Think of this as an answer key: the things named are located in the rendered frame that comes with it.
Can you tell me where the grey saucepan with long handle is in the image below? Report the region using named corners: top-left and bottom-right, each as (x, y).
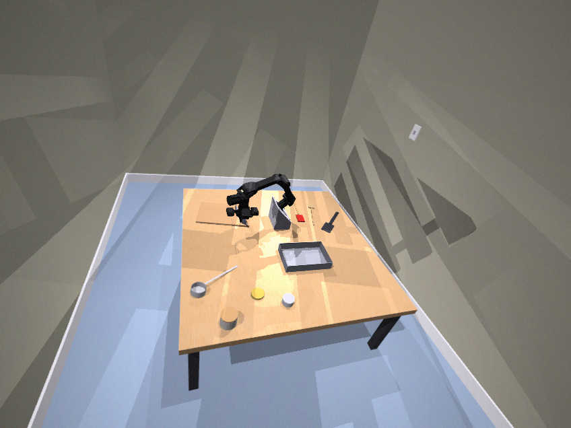
top-left (190, 265), bottom-right (238, 298)

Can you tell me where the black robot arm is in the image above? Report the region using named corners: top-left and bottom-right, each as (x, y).
top-left (226, 174), bottom-right (296, 219)

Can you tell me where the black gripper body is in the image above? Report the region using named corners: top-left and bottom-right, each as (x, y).
top-left (226, 203), bottom-right (259, 217)

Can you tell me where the grey roasting tin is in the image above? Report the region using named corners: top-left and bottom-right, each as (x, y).
top-left (278, 242), bottom-right (333, 273)

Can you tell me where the white short cylinder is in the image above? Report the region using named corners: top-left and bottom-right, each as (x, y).
top-left (281, 293), bottom-right (295, 307)

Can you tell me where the light wooden board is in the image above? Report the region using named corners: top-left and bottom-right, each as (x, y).
top-left (196, 202), bottom-right (249, 227)

